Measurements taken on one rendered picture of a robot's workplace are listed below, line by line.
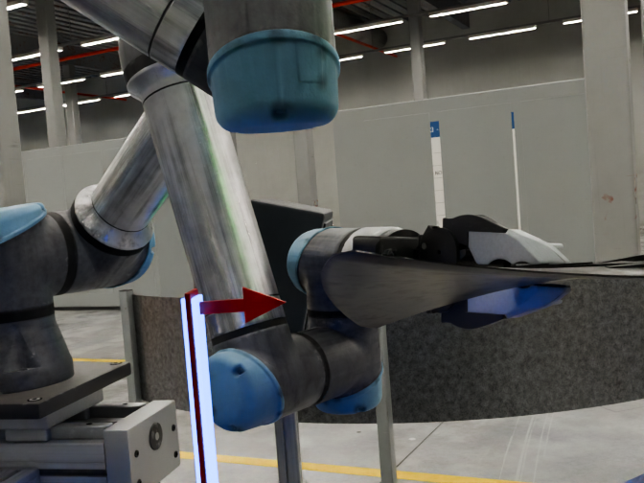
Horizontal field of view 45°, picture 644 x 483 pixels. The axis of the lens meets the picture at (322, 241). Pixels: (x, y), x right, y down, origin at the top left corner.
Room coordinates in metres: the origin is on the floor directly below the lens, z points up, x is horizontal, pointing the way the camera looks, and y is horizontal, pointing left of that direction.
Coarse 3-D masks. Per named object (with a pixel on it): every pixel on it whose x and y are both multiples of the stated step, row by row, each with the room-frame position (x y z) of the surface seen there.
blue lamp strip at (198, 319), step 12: (192, 300) 0.51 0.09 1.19; (204, 324) 0.53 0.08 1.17; (204, 336) 0.52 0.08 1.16; (204, 348) 0.52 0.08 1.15; (204, 360) 0.52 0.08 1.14; (204, 372) 0.52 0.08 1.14; (204, 384) 0.51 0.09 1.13; (204, 396) 0.51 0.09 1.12; (204, 408) 0.51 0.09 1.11; (204, 420) 0.51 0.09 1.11; (204, 432) 0.51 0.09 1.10; (204, 444) 0.51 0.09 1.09; (216, 468) 0.52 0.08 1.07; (216, 480) 0.52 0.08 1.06
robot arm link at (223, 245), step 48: (144, 96) 0.77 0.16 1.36; (192, 96) 0.75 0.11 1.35; (192, 144) 0.74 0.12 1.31; (192, 192) 0.73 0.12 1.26; (240, 192) 0.75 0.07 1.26; (192, 240) 0.73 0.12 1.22; (240, 240) 0.73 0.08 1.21; (240, 288) 0.71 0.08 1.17; (240, 336) 0.71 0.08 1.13; (288, 336) 0.73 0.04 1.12; (240, 384) 0.67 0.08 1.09; (288, 384) 0.70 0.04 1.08
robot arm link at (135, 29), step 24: (72, 0) 0.56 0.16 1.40; (96, 0) 0.55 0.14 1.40; (120, 0) 0.55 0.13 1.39; (144, 0) 0.54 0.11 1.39; (168, 0) 0.55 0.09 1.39; (192, 0) 0.55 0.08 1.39; (120, 24) 0.56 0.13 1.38; (144, 24) 0.55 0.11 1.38; (168, 24) 0.55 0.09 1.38; (192, 24) 0.55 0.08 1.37; (144, 48) 0.57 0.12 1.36; (168, 48) 0.56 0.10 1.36; (192, 48) 0.55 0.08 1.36; (192, 72) 0.57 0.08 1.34
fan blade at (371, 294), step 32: (352, 256) 0.42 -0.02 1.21; (384, 256) 0.42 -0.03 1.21; (640, 256) 0.53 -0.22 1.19; (352, 288) 0.52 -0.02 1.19; (384, 288) 0.52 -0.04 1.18; (416, 288) 0.53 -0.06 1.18; (448, 288) 0.54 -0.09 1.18; (480, 288) 0.56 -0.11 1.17; (352, 320) 0.61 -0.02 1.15; (384, 320) 0.62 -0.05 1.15
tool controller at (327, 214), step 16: (256, 208) 1.09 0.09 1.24; (272, 208) 1.09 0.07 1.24; (288, 208) 1.09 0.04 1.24; (304, 208) 1.12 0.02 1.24; (320, 208) 1.28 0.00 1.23; (272, 224) 1.09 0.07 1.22; (288, 224) 1.09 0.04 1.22; (304, 224) 1.09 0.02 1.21; (320, 224) 1.08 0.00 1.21; (272, 240) 1.09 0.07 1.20; (288, 240) 1.09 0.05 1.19; (272, 256) 1.09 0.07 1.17; (272, 272) 1.09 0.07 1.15; (288, 288) 1.09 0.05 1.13; (288, 304) 1.09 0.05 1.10; (304, 304) 1.09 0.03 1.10; (288, 320) 1.09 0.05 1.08; (304, 320) 1.09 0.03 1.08
